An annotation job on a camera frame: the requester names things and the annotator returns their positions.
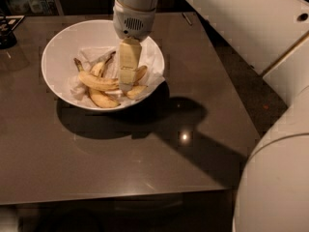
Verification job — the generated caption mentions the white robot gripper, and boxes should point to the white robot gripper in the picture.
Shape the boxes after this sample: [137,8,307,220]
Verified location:
[113,0,155,92]

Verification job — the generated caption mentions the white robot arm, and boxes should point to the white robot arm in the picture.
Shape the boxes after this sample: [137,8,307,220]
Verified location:
[186,0,309,232]

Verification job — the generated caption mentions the right yellow banana dark stem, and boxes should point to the right yellow banana dark stem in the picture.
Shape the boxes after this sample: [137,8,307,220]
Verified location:
[125,85,148,100]

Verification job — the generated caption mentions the white ceramic bowl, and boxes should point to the white ceramic bowl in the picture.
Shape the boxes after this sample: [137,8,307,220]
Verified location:
[42,19,161,111]

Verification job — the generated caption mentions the white paper liner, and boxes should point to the white paper liner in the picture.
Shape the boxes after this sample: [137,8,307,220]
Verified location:
[69,43,164,110]

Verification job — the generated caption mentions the dark framed placemat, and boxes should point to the dark framed placemat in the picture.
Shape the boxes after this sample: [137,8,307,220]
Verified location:
[6,15,24,30]

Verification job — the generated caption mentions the black wire basket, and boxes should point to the black wire basket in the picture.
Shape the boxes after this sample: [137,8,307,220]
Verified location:
[0,12,17,49]

